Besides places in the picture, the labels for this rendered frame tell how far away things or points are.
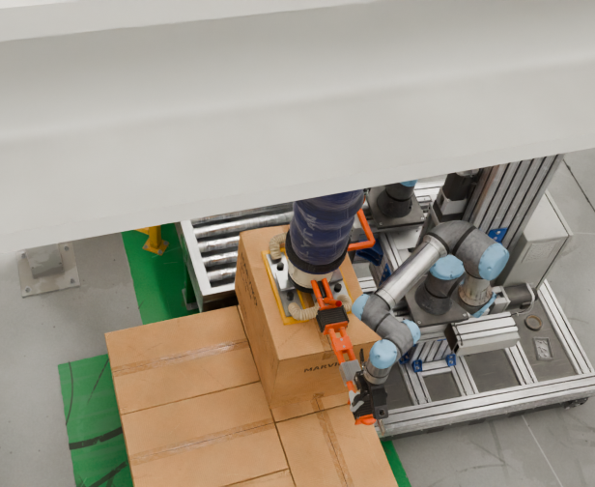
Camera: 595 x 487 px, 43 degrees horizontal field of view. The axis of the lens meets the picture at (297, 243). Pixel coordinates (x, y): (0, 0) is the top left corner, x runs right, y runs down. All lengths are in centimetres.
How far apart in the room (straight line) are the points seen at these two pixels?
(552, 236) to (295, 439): 132
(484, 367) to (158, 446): 169
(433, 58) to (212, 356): 303
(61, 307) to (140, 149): 387
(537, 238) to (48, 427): 238
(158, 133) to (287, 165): 5
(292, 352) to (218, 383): 61
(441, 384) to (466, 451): 36
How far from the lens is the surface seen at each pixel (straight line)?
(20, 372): 401
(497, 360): 398
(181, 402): 322
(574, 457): 413
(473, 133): 33
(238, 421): 319
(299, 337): 277
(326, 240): 253
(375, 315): 232
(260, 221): 376
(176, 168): 29
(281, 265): 288
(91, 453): 376
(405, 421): 367
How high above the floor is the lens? 344
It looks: 52 degrees down
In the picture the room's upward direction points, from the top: 10 degrees clockwise
